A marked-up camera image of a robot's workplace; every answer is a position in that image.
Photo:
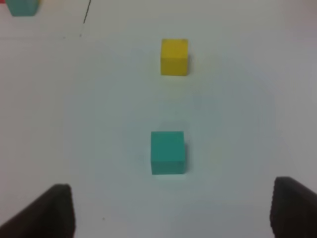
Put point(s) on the template teal cube block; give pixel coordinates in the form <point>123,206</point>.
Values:
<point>20,8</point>

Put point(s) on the yellow cube block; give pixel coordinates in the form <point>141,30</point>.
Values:
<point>174,57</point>

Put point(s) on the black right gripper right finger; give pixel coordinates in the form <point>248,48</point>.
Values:
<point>293,212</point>

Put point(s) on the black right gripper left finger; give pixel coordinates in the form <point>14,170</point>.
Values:
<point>51,215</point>

